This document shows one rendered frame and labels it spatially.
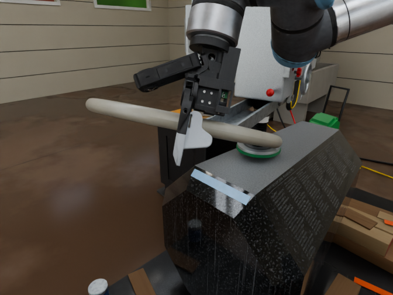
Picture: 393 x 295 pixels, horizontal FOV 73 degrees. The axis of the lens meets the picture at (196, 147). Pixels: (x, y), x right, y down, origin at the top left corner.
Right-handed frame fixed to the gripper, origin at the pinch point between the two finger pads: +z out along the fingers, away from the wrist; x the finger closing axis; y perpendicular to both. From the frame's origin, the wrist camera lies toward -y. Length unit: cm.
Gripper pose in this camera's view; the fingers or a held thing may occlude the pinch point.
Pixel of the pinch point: (176, 155)
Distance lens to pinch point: 46.6
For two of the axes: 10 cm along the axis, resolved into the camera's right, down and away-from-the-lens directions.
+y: 9.8, 2.0, 0.3
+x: -0.2, -0.8, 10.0
